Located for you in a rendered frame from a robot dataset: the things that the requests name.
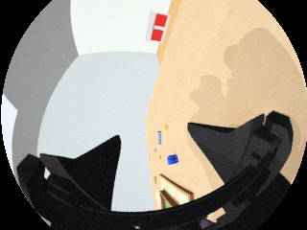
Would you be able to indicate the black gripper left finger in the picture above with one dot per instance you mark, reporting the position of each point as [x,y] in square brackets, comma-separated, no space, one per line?
[94,172]

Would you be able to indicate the square game board with green tray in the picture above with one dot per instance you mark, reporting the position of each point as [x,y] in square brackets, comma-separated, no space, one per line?
[166,200]

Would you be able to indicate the square board game track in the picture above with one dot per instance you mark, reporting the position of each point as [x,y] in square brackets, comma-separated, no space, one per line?
[181,189]

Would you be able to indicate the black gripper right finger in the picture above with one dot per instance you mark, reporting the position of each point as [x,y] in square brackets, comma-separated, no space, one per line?
[224,146]

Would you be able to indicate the blue die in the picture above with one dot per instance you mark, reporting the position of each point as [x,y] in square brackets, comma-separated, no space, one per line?
[172,160]

